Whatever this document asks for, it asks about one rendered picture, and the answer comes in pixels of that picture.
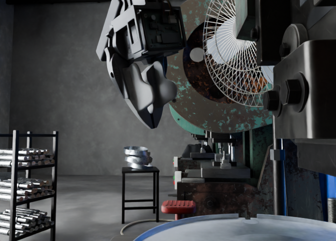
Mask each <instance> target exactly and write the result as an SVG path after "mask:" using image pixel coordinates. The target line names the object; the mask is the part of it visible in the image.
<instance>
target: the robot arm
mask: <svg viewBox="0 0 336 241"><path fill-rule="evenodd" d="M167 2H168V3H165V2H163V0H111V3H110V7H109V10H108V13H107V16H106V20H105V23H104V26H103V29H102V33H101V36H100V39H99V42H98V46H97V49H96V53H97V55H98V57H99V59H100V61H102V62H107V69H108V73H109V76H110V78H111V80H112V82H113V83H114V85H115V87H116V88H117V90H118V92H119V93H120V95H121V96H122V98H123V99H125V101H126V103H127V104H128V106H129V107H130V109H131V110H132V111H133V113H134V114H135V115H136V116H137V118H138V119H139V120H140V121H141V122H142V123H143V124H144V125H145V126H146V127H147V128H148V129H155V128H157V127H158V124H159V122H160V119H161V116H162V113H163V107H164V105H165V104H167V103H168V102H170V101H171V100H173V99H174V98H175V97H176V96H177V93H178V89H177V85H176V83H175V82H173V81H171V80H169V79H167V78H166V73H167V68H168V62H167V57H168V56H172V55H174V54H177V53H179V52H178V51H180V50H182V49H183V48H186V47H188V44H187V39H186V33H185V28H184V22H183V17H182V11H181V7H180V6H171V3H170V1H169V0H167ZM165 10H170V11H165ZM140 61H141V62H142V63H143V65H148V67H147V68H146V69H145V70H144V71H143V72H142V73H141V71H140V68H139V66H138V65H137V64H136V63H133V62H140Z"/></svg>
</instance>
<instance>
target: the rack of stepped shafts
mask: <svg viewBox="0 0 336 241"><path fill-rule="evenodd" d="M19 132H20V131H19V130H14V131H13V134H0V137H13V145H12V148H6V149H0V168H9V167H12V170H11V179H8V180H5V179H4V180H2V181H1V180H0V200H4V201H10V209H6V211H4V212H0V234H1V235H6V236H9V241H18V240H21V239H24V238H26V237H29V236H32V235H35V234H37V233H40V232H43V231H45V230H48V229H50V241H55V239H56V204H57V169H58V135H59V132H58V131H54V132H53V134H32V133H33V132H32V131H28V132H27V133H19ZM19 137H27V148H19ZM32 137H53V154H48V153H49V152H50V150H49V149H41V148H32ZM49 163H51V164H49ZM41 164H42V165H41ZM21 166H25V167H21ZM50 167H52V185H48V184H49V180H41V179H38V178H31V170H33V169H41V168H50ZM25 170H26V178H25V177H19V178H18V171H25ZM47 194H48V195H47ZM48 198H51V217H50V216H47V214H48V213H47V212H45V211H40V210H37V209H30V203H32V202H36V201H40V200H44V199H48ZM17 201H18V202H17ZM23 204H25V206H24V208H22V207H17V206H19V205H23ZM50 219H51V221H50ZM20 234H22V235H20ZM15 236H16V237H15Z"/></svg>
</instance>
